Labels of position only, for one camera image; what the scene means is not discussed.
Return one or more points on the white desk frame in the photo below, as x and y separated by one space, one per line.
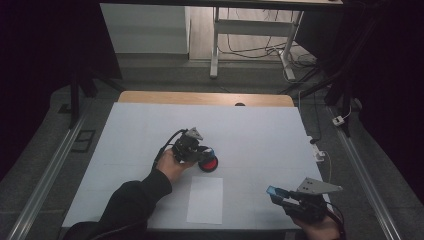
253 27

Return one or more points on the white power strip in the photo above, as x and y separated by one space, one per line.
317 150

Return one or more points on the red round dish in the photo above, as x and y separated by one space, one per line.
210 165

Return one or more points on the blue stamp cap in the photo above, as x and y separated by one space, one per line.
271 190

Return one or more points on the person's right hand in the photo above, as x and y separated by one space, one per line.
320 231

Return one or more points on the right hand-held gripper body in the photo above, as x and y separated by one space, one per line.
308 206

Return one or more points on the black table grommet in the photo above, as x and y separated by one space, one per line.
239 104

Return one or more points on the large white table mat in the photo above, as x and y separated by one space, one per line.
250 133

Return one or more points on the person's left hand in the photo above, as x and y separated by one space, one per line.
170 165

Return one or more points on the small white adapter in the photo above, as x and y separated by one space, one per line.
338 120

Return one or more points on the black tripod stand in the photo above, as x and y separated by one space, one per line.
343 96
75 100

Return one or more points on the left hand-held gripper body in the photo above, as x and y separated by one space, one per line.
186 148

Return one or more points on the white paper sheet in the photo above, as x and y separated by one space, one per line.
205 200

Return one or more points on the aluminium floor rail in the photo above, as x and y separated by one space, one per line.
363 176
46 176

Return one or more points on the white cabinet panel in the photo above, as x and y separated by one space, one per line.
146 30

